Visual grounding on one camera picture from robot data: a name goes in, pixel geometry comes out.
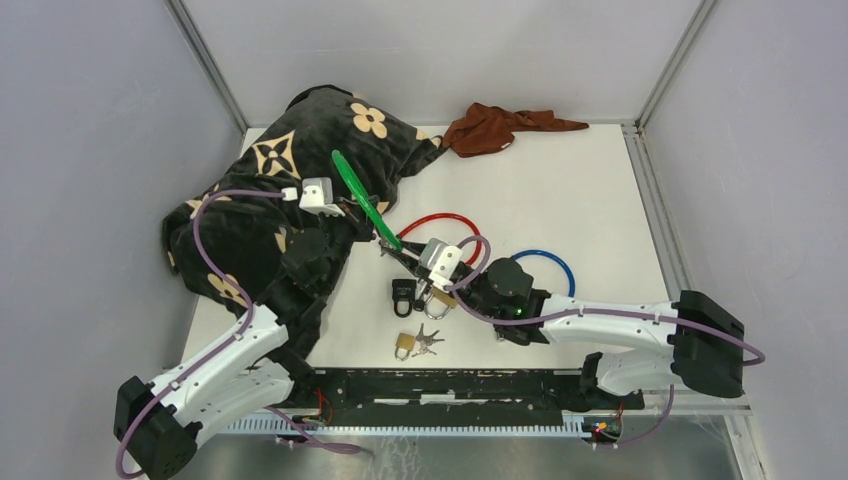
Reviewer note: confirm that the green cable lock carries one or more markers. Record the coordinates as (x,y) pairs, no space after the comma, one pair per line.
(360,195)

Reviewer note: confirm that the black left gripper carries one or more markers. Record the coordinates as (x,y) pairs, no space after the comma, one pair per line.
(356,218)

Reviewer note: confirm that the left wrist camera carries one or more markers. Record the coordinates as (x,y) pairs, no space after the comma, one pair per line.
(317,197)

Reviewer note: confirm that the small brass padlock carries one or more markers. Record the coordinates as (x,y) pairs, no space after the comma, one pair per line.
(404,346)

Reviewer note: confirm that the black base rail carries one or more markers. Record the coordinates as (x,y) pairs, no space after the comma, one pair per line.
(453,398)

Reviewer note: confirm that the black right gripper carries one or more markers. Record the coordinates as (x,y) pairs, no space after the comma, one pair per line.
(422,272)

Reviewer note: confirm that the small padlock keys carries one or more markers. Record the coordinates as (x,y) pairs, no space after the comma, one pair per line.
(425,342)

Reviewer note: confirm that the black padlock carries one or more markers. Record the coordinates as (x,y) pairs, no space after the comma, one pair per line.
(403,294)

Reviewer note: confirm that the green cable lock keys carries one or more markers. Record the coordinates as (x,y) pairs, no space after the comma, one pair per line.
(385,247)

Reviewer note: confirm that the white slotted cable duct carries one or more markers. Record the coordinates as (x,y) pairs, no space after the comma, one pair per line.
(266,423)

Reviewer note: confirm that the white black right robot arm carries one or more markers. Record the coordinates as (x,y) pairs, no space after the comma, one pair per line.
(691,341)

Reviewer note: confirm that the brown crumpled cloth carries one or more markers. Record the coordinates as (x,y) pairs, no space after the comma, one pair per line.
(487,130)

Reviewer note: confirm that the blue cable lock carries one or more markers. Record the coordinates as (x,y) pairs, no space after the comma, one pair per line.
(572,286)

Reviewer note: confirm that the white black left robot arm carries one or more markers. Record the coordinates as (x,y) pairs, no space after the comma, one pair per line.
(161,424)

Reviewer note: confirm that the black floral patterned blanket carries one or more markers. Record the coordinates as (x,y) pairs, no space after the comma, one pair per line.
(265,243)

